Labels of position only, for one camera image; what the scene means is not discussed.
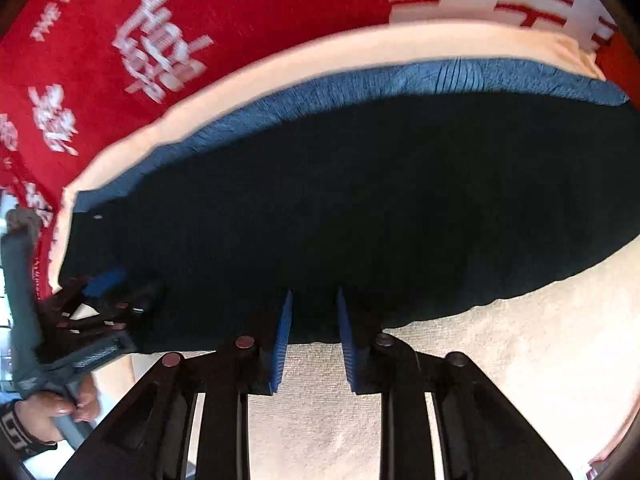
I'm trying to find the person's left hand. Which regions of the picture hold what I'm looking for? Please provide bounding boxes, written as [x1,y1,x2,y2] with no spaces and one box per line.
[14,376,101,443]

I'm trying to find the red sofa cover with characters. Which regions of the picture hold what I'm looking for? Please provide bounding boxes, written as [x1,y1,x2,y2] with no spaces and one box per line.
[1,0,639,297]

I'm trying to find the patterned left sleeve forearm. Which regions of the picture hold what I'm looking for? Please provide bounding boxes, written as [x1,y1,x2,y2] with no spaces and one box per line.
[0,399,58,460]

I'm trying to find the black pants with blue trim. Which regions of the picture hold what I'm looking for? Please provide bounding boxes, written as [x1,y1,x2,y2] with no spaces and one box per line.
[60,58,639,352]

